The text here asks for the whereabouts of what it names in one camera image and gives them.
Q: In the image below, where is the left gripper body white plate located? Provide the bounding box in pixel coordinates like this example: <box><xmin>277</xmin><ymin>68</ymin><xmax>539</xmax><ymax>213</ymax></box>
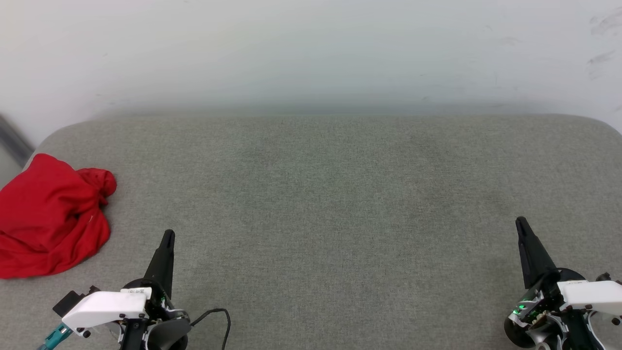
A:
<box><xmin>62</xmin><ymin>278</ymin><xmax>191</xmax><ymax>336</ymax></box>

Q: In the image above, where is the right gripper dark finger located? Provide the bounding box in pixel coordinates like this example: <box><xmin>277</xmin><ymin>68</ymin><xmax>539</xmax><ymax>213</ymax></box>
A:
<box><xmin>516</xmin><ymin>217</ymin><xmax>560</xmax><ymax>290</ymax></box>

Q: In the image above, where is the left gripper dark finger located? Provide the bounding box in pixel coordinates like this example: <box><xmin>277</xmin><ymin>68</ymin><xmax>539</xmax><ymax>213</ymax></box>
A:
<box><xmin>144</xmin><ymin>229</ymin><xmax>175</xmax><ymax>298</ymax></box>

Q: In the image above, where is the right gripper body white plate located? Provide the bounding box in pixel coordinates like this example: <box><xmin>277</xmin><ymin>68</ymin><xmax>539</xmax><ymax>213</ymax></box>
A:
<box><xmin>527</xmin><ymin>267</ymin><xmax>622</xmax><ymax>312</ymax></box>

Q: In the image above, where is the red and white jersey shirt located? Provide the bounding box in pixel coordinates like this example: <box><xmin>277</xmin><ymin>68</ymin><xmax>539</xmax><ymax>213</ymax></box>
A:
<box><xmin>0</xmin><ymin>154</ymin><xmax>118</xmax><ymax>280</ymax></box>

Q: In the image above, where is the grey fabric sofa seat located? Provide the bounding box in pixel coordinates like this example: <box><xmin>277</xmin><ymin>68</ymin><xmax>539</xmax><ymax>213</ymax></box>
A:
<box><xmin>0</xmin><ymin>114</ymin><xmax>622</xmax><ymax>350</ymax></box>

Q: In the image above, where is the teal left camera cable connector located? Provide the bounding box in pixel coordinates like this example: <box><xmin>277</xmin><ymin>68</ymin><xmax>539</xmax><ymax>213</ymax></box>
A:
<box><xmin>38</xmin><ymin>323</ymin><xmax>73</xmax><ymax>350</ymax></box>

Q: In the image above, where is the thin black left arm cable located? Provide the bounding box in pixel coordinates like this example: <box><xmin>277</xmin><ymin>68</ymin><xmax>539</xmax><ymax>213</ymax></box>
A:
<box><xmin>191</xmin><ymin>308</ymin><xmax>232</xmax><ymax>350</ymax></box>

